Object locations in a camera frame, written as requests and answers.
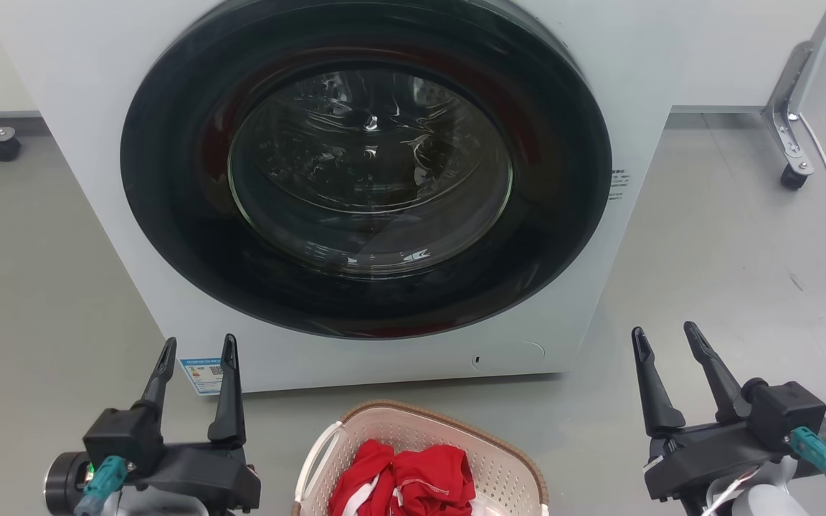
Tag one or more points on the left white grey robot arm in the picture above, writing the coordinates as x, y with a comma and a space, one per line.
62, 484

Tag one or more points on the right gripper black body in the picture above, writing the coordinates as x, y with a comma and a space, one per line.
714, 455

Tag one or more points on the small white text sticker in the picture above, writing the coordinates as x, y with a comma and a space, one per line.
619, 184

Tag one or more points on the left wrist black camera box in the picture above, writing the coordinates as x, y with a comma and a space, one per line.
122, 433

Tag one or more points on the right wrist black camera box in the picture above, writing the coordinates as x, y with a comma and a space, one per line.
786, 412

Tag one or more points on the blue energy label sticker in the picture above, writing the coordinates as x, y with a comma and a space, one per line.
203, 376

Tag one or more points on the cream perforated laundry basket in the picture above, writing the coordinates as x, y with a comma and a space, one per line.
499, 466

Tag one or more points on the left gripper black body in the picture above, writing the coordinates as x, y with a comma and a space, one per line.
205, 473

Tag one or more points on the black round washer door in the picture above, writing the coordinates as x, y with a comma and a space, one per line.
169, 179

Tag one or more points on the metal bracket with black caster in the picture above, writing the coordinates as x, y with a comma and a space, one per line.
786, 122

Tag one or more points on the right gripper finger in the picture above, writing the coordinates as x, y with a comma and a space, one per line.
653, 394
718, 380

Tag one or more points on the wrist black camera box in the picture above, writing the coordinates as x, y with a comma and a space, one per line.
122, 433
786, 412

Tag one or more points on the red white garment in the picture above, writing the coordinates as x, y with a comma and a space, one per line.
413, 484

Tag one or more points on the right white grey robot arm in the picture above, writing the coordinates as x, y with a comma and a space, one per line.
764, 498

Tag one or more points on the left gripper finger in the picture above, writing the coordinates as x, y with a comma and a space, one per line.
158, 380
229, 401

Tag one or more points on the white washing machine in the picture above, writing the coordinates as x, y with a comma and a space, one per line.
62, 86

